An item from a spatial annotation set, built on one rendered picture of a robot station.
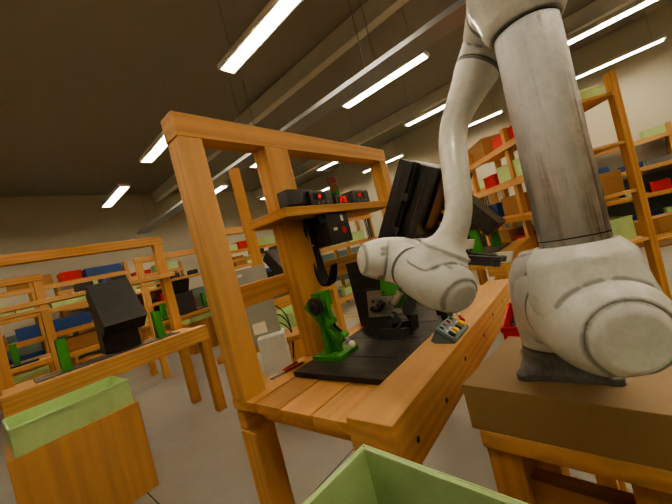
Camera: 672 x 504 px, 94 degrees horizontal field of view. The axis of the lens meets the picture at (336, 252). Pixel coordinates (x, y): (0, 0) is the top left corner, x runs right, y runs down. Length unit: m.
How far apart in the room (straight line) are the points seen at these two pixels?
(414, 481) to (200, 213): 0.99
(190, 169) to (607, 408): 1.27
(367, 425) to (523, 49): 0.82
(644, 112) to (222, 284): 9.97
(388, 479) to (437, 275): 0.36
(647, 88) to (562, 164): 9.84
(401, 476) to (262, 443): 0.78
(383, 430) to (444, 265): 0.43
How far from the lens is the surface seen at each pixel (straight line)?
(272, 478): 1.40
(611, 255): 0.60
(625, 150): 4.07
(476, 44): 0.85
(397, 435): 0.85
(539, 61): 0.66
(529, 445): 0.84
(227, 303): 1.19
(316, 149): 1.76
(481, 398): 0.82
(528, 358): 0.86
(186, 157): 1.27
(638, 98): 10.40
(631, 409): 0.75
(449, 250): 0.63
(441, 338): 1.22
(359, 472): 0.67
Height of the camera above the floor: 1.32
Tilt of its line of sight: level
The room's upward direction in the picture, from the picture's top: 14 degrees counter-clockwise
